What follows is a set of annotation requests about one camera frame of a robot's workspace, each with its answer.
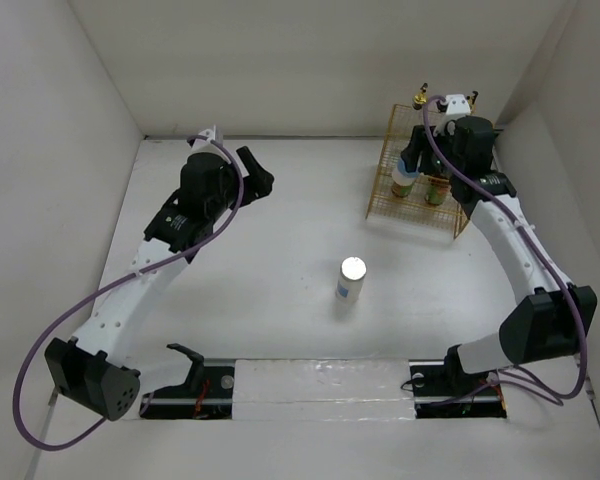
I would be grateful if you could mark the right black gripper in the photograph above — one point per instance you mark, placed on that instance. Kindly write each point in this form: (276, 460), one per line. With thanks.
(410, 155)

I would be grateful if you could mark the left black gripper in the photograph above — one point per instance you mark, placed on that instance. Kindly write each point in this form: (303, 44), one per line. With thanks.
(257, 184)

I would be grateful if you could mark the dark liquid glass bottle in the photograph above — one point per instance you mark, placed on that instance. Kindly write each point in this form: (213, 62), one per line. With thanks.
(473, 98)

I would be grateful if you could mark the clear glass oil bottle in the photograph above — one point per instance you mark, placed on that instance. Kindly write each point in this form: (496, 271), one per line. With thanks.
(420, 99)

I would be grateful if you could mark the silver lid shaker jar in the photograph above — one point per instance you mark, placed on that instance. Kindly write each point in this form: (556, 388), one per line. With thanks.
(351, 278)
(402, 176)

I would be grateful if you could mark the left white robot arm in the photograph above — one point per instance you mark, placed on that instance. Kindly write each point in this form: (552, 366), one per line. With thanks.
(93, 368)

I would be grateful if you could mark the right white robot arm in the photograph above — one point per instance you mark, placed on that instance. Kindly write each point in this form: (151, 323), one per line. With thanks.
(553, 315)

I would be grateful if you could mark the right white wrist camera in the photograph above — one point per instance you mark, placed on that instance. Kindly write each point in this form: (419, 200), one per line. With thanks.
(454, 106)

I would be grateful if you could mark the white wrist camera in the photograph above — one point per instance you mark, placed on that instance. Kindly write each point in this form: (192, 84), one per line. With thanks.
(454, 106)
(207, 140)

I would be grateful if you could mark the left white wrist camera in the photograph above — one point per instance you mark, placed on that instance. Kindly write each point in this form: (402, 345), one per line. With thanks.
(207, 140)

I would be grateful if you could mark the yellow wire rack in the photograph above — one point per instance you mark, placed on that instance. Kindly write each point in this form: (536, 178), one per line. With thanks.
(453, 213)

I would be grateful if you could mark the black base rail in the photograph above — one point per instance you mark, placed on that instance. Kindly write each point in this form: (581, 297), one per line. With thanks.
(324, 390)

